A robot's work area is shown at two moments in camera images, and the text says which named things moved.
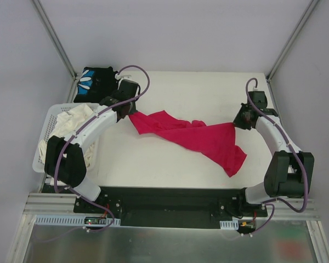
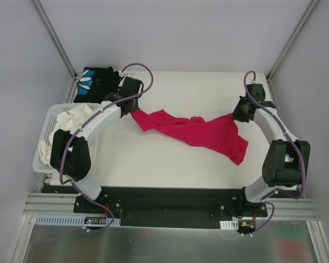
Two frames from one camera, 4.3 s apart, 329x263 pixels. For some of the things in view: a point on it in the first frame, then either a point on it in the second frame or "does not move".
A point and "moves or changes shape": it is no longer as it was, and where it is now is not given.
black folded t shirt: [95, 84] does not move
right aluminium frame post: [311, 7] does not move
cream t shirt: [67, 121] does not move
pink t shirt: [217, 141] moves or changes shape
